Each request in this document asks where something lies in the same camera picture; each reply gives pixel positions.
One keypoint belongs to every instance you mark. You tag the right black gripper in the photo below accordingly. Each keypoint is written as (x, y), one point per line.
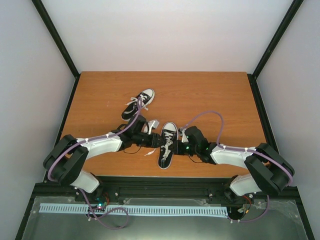
(178, 151)

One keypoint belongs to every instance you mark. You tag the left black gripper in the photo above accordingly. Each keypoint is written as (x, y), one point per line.
(153, 141)

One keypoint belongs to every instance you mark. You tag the black canvas sneaker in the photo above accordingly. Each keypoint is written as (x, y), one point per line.
(167, 163)
(127, 116)

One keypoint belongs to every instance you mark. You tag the white lace of sneaker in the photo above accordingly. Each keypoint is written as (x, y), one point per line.
(170, 136)
(140, 100)

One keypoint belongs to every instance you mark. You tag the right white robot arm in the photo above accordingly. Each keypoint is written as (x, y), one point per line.
(268, 172)

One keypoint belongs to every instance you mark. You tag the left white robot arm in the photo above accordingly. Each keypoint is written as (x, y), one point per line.
(65, 162)

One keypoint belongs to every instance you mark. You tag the green lit circuit board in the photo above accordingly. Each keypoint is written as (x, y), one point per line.
(103, 201)

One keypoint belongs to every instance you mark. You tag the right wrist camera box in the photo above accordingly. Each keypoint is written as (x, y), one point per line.
(184, 138)

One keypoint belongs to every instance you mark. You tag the black aluminium frame rail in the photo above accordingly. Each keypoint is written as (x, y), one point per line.
(212, 190)

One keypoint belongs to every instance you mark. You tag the light blue slotted cable duct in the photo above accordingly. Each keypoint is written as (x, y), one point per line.
(140, 210)

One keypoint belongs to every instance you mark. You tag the right black frame post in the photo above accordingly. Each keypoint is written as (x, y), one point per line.
(284, 24)

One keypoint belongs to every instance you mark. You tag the black frame post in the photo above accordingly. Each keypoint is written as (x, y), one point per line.
(46, 19)
(284, 24)

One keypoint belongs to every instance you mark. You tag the left black frame post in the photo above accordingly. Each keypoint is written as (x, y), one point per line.
(46, 19)

